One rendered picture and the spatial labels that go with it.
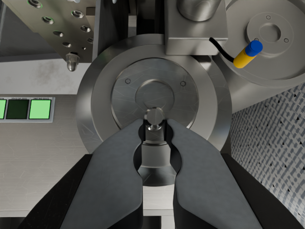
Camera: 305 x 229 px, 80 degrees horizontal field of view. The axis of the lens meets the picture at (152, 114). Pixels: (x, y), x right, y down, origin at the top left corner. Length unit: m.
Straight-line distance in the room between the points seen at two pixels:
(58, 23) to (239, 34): 0.37
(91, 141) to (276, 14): 0.23
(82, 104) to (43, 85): 2.69
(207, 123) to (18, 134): 0.52
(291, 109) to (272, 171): 0.10
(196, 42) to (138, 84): 0.06
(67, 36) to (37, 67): 2.54
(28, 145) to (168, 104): 0.48
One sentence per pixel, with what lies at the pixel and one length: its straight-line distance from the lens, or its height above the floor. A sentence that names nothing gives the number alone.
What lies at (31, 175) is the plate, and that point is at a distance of 0.58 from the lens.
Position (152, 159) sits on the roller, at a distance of 0.16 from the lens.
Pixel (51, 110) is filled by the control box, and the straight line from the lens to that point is 0.57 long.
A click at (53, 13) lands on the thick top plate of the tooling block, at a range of 0.45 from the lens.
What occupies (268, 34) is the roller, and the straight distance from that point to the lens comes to 0.24.
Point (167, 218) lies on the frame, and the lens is 0.53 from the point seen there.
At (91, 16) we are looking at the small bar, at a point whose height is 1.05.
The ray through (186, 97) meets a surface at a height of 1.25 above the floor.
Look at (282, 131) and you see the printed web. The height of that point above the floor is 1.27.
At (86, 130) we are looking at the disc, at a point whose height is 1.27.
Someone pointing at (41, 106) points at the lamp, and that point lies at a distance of 0.58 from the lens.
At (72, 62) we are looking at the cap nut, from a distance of 0.57.
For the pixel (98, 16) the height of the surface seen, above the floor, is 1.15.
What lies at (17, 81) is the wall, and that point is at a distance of 3.14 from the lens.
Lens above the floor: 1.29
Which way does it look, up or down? 11 degrees down
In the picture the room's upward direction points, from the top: 180 degrees clockwise
